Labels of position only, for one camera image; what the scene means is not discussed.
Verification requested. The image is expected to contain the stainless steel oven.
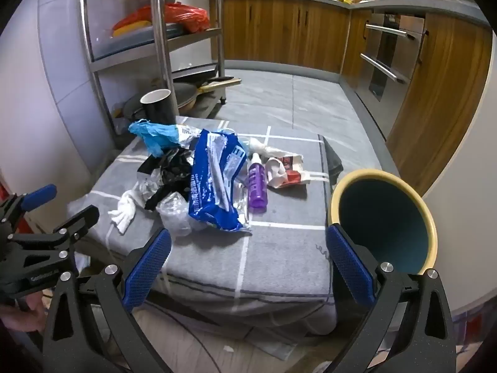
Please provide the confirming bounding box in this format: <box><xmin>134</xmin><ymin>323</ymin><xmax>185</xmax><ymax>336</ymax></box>
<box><xmin>355</xmin><ymin>12</ymin><xmax>426</xmax><ymax>104</ymax></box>

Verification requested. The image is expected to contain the grey checked blanket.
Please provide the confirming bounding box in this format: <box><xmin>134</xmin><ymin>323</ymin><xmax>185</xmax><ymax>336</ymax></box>
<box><xmin>66</xmin><ymin>116</ymin><xmax>344</xmax><ymax>335</ymax></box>

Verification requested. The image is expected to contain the crumpled white tissue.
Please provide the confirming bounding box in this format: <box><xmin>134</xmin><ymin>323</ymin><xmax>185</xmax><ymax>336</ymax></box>
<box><xmin>108</xmin><ymin>190</ymin><xmax>150</xmax><ymax>236</ymax></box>

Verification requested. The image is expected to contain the grey kitchen countertop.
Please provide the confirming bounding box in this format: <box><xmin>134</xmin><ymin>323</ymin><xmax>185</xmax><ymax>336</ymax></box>
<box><xmin>223</xmin><ymin>0</ymin><xmax>492</xmax><ymax>28</ymax></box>

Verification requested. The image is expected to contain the twisted white paper towel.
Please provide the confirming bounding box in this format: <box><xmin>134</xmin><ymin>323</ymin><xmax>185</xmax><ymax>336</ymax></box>
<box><xmin>248</xmin><ymin>137</ymin><xmax>288</xmax><ymax>164</ymax></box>

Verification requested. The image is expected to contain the clear plastic wrapper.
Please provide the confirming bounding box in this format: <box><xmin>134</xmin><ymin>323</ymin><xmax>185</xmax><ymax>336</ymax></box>
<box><xmin>156</xmin><ymin>192</ymin><xmax>193</xmax><ymax>238</ymax></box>

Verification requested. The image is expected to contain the person's left hand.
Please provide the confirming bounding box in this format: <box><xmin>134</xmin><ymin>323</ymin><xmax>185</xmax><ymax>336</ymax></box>
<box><xmin>0</xmin><ymin>291</ymin><xmax>49</xmax><ymax>333</ymax></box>

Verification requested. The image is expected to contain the red plastic bag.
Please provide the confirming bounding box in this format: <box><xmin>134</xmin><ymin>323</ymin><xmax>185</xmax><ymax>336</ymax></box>
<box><xmin>112</xmin><ymin>2</ymin><xmax>210</xmax><ymax>35</ymax></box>

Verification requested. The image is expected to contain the purple spray bottle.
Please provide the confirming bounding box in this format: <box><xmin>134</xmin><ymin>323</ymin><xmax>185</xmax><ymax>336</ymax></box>
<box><xmin>247</xmin><ymin>151</ymin><xmax>269</xmax><ymax>214</ymax></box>

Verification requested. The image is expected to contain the large blue snack wrapper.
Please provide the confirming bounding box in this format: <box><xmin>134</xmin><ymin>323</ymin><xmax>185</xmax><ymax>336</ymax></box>
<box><xmin>188</xmin><ymin>128</ymin><xmax>253</xmax><ymax>232</ymax></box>

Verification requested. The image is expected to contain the wok with wooden handle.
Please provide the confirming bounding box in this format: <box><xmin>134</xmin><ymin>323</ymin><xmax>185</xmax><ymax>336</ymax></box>
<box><xmin>116</xmin><ymin>76</ymin><xmax>241</xmax><ymax>119</ymax></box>

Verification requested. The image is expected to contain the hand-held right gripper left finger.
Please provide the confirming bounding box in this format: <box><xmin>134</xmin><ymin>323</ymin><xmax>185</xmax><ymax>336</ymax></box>
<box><xmin>41</xmin><ymin>227</ymin><xmax>173</xmax><ymax>373</ymax></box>

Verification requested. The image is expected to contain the blue white plastic wrapper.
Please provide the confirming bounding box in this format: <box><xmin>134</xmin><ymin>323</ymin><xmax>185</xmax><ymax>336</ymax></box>
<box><xmin>128</xmin><ymin>120</ymin><xmax>203</xmax><ymax>158</ymax></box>

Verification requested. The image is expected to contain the black mug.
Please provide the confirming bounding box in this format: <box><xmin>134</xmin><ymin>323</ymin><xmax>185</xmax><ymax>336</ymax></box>
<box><xmin>140</xmin><ymin>89</ymin><xmax>178</xmax><ymax>125</ymax></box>

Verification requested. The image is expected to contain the red white paper wrapper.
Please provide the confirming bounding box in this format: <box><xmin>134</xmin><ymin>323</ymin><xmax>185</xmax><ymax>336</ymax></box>
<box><xmin>266</xmin><ymin>154</ymin><xmax>311</xmax><ymax>190</ymax></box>

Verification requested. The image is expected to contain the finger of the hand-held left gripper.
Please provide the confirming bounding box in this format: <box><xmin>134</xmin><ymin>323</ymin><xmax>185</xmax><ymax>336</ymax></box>
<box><xmin>8</xmin><ymin>206</ymin><xmax>101</xmax><ymax>250</ymax></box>
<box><xmin>0</xmin><ymin>184</ymin><xmax>57</xmax><ymax>234</ymax></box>

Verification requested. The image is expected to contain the stainless steel rack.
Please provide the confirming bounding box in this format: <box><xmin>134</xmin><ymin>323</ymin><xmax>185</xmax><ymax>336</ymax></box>
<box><xmin>80</xmin><ymin>0</ymin><xmax>243</xmax><ymax>148</ymax></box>

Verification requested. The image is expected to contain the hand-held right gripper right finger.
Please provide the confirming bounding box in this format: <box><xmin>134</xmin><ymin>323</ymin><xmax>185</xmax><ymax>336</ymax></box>
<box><xmin>325</xmin><ymin>223</ymin><xmax>459</xmax><ymax>373</ymax></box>

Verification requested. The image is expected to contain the black plastic wrapper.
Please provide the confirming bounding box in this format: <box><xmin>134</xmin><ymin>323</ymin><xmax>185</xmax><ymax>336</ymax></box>
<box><xmin>137</xmin><ymin>148</ymin><xmax>195</xmax><ymax>210</ymax></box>

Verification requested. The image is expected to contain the teal bin with yellow rim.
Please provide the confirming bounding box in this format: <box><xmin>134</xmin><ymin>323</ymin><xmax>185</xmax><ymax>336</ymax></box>
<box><xmin>328</xmin><ymin>169</ymin><xmax>439</xmax><ymax>276</ymax></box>

